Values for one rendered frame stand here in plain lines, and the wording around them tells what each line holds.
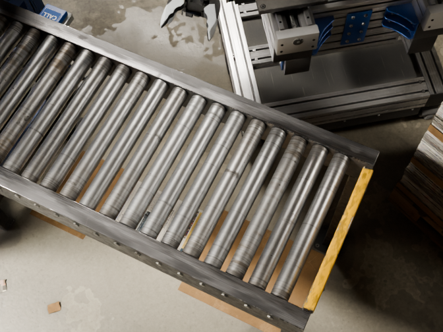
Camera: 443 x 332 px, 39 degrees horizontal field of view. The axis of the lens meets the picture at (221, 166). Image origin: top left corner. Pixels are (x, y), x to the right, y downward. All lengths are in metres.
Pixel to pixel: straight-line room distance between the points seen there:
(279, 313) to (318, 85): 1.22
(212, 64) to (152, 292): 1.07
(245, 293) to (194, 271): 0.15
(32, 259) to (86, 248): 0.22
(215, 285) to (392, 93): 1.27
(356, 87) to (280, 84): 0.31
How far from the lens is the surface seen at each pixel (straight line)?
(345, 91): 2.56
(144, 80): 1.91
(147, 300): 2.47
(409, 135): 2.78
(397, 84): 2.62
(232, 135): 1.79
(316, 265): 2.49
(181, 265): 1.65
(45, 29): 2.08
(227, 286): 1.63
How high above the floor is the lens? 2.38
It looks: 65 degrees down
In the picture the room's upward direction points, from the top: 4 degrees counter-clockwise
